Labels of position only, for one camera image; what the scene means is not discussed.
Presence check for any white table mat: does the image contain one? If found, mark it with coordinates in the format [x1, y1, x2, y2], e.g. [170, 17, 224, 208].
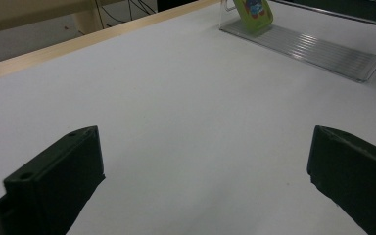
[0, 0, 376, 235]

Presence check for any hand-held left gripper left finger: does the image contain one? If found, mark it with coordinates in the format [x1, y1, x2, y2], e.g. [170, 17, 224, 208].
[3, 124, 107, 235]

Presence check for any clear acrylic tray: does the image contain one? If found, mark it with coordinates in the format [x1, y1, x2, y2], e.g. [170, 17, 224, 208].
[218, 0, 376, 83]

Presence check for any bundle of black cables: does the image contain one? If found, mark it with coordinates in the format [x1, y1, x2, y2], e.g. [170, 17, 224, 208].
[93, 0, 159, 29]

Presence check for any green clown phone case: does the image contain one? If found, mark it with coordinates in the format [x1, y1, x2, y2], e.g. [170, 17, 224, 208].
[232, 0, 274, 34]

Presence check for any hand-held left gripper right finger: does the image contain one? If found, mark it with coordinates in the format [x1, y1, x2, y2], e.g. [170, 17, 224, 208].
[305, 124, 376, 235]

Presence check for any beige wooden bench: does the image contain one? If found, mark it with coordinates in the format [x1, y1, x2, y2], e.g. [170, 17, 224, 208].
[0, 0, 165, 36]

